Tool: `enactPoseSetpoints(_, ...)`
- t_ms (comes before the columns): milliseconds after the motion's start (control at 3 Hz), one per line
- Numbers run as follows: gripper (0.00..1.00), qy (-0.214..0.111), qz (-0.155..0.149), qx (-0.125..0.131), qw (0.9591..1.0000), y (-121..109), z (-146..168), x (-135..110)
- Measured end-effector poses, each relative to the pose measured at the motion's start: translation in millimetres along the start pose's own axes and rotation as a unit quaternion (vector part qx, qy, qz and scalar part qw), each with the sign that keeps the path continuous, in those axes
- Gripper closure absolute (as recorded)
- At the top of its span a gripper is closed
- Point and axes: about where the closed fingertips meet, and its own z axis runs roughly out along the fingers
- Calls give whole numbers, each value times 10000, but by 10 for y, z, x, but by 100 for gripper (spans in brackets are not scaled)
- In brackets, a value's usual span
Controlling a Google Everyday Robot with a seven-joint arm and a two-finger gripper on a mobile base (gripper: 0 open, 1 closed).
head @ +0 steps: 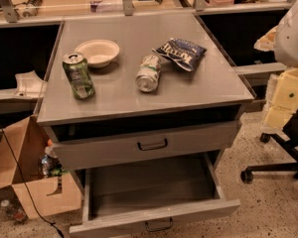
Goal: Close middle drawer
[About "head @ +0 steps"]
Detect grey top drawer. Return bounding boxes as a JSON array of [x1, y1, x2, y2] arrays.
[[53, 120, 241, 170]]

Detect upright green soda can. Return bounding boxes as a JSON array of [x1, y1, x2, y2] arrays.
[[63, 53, 95, 100]]

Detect black office chair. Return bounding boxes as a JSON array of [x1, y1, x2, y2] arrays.
[[240, 110, 298, 183]]

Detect brown cardboard box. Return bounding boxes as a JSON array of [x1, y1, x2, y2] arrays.
[[0, 116, 82, 219]]

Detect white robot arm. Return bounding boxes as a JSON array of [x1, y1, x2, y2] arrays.
[[254, 0, 298, 134]]

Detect lying white green can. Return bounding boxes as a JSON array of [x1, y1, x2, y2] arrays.
[[135, 55, 161, 92]]

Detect plastic bottle on floor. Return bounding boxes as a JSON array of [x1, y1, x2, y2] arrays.
[[1, 199, 27, 223]]

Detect grey drawer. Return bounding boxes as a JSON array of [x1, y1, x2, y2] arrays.
[[53, 120, 241, 170], [70, 153, 240, 238]]

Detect blue chip bag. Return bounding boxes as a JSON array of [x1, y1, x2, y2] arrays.
[[153, 38, 207, 71]]

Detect white bracket on shelf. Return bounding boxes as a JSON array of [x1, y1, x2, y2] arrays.
[[13, 70, 47, 99]]

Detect bottles inside cardboard box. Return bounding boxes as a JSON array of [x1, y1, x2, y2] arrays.
[[40, 139, 67, 179]]

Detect black cable on floor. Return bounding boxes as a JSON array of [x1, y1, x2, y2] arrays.
[[0, 106, 66, 238]]

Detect grey drawer cabinet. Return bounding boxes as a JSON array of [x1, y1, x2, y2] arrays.
[[36, 11, 255, 171]]

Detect white paper bowl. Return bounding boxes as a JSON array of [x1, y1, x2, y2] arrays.
[[75, 40, 120, 68]]

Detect coiled device on desk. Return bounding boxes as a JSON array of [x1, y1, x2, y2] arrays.
[[22, 0, 43, 17]]

